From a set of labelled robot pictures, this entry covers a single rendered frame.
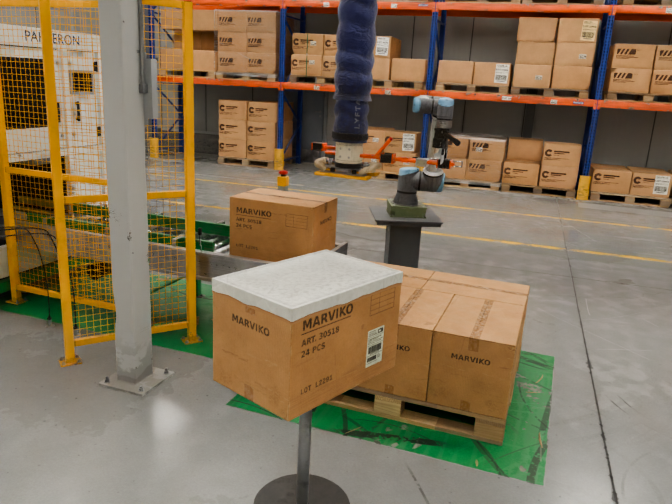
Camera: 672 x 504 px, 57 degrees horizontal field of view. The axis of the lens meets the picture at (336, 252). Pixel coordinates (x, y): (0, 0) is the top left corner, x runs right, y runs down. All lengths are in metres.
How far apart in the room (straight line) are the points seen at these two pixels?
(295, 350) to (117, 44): 1.88
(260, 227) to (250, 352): 1.93
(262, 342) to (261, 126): 9.99
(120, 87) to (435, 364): 2.07
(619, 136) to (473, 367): 9.48
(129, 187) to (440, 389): 1.89
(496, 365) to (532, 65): 8.20
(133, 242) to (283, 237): 1.00
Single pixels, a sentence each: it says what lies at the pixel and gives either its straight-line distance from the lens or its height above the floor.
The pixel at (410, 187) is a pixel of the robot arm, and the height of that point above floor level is 0.97.
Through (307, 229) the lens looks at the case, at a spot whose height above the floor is 0.80.
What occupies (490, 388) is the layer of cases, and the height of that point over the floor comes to 0.30.
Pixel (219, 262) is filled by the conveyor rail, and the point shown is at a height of 0.55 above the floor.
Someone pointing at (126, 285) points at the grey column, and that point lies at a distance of 3.48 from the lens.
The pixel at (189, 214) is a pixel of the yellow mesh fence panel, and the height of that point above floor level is 0.86.
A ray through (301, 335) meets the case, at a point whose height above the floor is 0.92.
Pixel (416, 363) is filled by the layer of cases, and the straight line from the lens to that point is 3.20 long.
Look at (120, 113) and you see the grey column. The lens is 3.29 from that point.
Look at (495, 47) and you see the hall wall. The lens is 12.21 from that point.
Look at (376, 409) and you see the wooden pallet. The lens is 3.38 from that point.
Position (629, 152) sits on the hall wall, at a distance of 12.33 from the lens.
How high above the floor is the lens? 1.72
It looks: 16 degrees down
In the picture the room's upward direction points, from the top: 3 degrees clockwise
